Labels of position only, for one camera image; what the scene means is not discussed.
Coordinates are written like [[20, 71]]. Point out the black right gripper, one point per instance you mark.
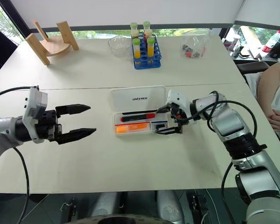
[[179, 116]]

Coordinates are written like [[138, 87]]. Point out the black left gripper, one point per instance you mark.
[[46, 126]]

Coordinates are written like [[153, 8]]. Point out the red marker with black cap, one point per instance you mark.
[[140, 117]]

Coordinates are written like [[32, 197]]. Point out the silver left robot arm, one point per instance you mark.
[[2, 130]]

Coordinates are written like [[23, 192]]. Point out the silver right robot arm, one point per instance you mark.
[[231, 119]]

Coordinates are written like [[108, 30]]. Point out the white translucent pencil case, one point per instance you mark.
[[137, 98]]

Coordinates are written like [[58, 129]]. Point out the white eraser with blue stripe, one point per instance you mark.
[[159, 122]]

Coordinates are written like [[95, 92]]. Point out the small black clip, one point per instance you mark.
[[160, 127]]

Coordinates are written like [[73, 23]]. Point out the thin black pen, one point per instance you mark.
[[137, 112]]

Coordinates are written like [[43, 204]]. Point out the orange rectangular box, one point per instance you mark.
[[133, 128]]

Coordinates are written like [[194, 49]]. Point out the blue test tube rack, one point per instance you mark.
[[144, 63]]

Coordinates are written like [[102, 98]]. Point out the green-capped tube yellow liquid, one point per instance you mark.
[[150, 50], [136, 50]]

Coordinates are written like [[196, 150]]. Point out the curved wooden stand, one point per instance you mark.
[[56, 46]]

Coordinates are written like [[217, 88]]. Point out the clear plastic bag of parts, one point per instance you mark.
[[193, 46]]

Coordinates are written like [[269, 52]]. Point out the clear glass bowl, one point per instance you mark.
[[119, 46]]

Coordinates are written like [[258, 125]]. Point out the grey rounded shape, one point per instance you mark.
[[170, 207]]

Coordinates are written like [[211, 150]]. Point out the beige-capped tube orange contents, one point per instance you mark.
[[148, 33]]

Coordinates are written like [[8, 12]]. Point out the green-capped tube pale contents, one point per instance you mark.
[[146, 24]]

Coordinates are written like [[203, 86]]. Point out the green-capped tube brown contents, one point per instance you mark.
[[134, 26]]

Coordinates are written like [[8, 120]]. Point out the black chair back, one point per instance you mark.
[[252, 66]]

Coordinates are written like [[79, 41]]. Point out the white and red carton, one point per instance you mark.
[[231, 39]]

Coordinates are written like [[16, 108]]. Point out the bottle with red label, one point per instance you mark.
[[270, 43]]

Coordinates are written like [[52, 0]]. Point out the black tumbler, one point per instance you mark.
[[278, 47]]

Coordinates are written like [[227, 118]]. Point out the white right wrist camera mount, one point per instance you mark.
[[177, 98]]

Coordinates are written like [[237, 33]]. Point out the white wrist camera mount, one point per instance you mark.
[[33, 102], [177, 98]]

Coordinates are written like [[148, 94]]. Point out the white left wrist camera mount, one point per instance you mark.
[[33, 102]]

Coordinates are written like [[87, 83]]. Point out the black metal bracket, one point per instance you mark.
[[199, 205], [70, 207]]

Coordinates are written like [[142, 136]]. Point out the black window frame bar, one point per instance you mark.
[[107, 27]]

